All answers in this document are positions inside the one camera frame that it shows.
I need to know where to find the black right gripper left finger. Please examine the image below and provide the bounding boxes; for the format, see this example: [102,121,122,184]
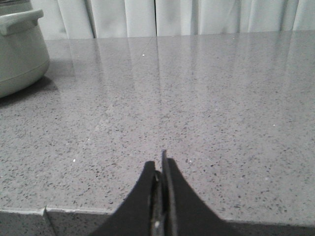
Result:
[90,161,159,236]

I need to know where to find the white pleated curtain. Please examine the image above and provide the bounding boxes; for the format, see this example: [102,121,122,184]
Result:
[31,0,315,39]

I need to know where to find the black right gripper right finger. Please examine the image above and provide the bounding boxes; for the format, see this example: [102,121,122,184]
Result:
[162,150,240,236]

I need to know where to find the pale green electric cooking pot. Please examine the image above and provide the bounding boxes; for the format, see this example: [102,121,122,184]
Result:
[0,0,50,98]

